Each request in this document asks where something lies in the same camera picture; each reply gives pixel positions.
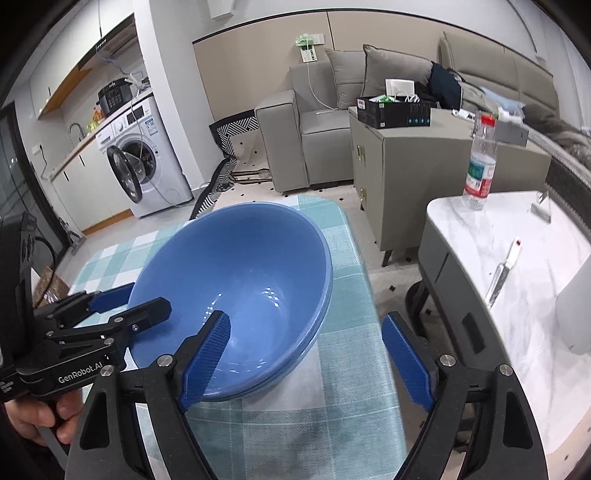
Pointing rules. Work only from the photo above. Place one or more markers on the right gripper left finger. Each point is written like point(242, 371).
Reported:
point(108, 442)

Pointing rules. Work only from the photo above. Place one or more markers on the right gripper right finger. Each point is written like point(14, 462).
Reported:
point(504, 442)

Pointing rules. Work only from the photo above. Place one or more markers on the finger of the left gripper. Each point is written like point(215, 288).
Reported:
point(105, 301)
point(130, 323)

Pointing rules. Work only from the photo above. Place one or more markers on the large blue bowl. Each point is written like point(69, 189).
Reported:
point(265, 265)

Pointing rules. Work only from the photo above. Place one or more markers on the white kitchen cabinets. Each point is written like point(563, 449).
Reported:
point(89, 191)

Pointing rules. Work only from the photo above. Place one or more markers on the kitchen faucet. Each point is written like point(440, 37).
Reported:
point(76, 132)

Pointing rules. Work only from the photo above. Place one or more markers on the person's left hand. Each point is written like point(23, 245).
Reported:
point(27, 414)

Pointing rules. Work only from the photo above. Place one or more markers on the white washing machine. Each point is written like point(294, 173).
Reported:
point(142, 160)

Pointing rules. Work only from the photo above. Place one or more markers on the teal checkered tablecloth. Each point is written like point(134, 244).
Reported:
point(337, 415)

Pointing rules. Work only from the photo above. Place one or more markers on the silver pen on table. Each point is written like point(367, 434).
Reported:
point(502, 272)

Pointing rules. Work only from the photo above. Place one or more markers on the yellow oil bottle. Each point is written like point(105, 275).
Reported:
point(96, 119)

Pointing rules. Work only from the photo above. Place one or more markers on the black pressure cooker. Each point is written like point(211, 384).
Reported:
point(114, 95)

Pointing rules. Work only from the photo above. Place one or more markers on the grey sofa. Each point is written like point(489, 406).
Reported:
point(305, 128)

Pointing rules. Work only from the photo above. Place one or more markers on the plastic water bottle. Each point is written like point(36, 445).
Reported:
point(482, 163)

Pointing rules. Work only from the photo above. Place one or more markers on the grey side cabinet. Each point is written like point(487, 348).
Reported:
point(397, 172)

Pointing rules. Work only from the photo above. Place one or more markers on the black box on cabinet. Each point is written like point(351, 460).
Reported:
point(397, 114)

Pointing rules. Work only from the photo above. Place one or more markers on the dark blue cushion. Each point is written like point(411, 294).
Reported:
point(445, 88)

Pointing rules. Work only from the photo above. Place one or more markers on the wall socket with charger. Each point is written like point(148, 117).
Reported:
point(307, 43)

